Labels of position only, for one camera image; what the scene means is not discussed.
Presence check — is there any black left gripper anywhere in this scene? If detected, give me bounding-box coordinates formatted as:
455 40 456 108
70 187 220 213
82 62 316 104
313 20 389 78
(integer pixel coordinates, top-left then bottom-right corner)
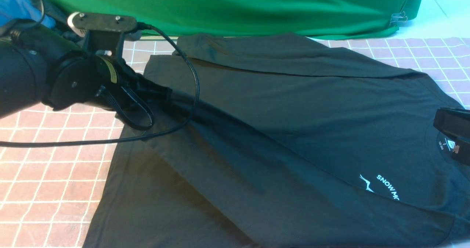
46 54 171 111

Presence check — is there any metal binder clip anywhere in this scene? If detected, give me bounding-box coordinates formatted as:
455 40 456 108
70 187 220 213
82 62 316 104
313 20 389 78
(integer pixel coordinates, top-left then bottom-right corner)
389 11 408 26

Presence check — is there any blue cloth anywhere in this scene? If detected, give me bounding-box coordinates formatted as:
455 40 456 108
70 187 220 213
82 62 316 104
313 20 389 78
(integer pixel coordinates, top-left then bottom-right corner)
0 0 46 27

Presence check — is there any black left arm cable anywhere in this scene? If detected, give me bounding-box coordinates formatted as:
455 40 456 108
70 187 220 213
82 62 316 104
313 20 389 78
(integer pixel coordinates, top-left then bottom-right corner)
0 22 200 148

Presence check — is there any green backdrop cloth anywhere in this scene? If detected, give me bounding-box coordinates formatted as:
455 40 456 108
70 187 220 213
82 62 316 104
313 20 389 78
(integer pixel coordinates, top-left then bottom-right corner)
49 0 421 40

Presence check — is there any dark gray long-sleeve top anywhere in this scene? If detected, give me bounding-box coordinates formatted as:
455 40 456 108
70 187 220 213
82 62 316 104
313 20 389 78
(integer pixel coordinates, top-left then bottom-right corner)
83 34 469 248

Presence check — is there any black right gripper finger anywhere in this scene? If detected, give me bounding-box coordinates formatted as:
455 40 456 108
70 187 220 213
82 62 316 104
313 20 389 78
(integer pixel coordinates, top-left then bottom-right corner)
451 136 470 166
433 108 470 142

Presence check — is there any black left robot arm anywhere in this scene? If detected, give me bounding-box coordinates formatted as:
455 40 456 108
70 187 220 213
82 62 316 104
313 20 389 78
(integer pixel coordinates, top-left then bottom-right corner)
0 23 171 118

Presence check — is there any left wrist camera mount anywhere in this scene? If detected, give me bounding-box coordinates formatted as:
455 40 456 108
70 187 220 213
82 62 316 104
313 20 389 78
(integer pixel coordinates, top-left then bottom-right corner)
67 12 142 58

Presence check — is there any pink grid-pattern table mat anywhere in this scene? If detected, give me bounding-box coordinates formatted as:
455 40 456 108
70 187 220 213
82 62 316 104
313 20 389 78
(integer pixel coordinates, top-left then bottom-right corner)
1 37 469 248

